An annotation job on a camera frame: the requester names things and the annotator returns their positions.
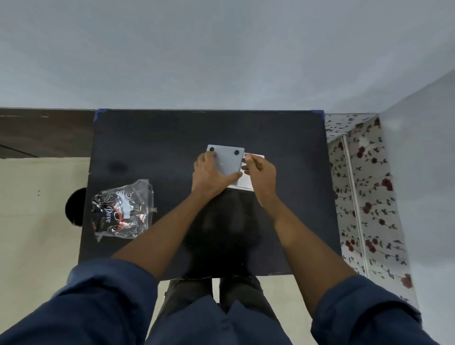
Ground person's right hand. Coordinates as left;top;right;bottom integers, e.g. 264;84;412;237
241;155;277;209

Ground person's left hand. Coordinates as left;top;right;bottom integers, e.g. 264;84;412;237
191;151;242;200

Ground white box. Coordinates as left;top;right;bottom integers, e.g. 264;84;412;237
227;153;266;192

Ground grey square device black feet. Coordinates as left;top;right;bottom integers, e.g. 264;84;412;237
207;144;246;178

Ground person's right forearm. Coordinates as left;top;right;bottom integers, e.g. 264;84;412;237
257;199;358;318

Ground person's left forearm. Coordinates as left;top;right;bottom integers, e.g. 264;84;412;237
112;192;223;283

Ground black mat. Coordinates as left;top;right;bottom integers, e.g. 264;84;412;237
77;109;343;281

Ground clear plastic bag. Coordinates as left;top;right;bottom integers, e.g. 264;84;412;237
91;179;157;243

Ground dark grey trousers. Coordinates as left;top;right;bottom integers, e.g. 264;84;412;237
144;275;286;345

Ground black red packet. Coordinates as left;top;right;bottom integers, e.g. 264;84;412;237
92;192;140;235

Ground floral patterned cabinet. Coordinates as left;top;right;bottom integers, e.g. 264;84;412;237
324;113;420;310

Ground black round object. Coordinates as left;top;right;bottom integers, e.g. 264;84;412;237
65;188;88;227

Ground blue shirt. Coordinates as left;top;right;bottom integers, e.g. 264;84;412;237
0;258;442;345

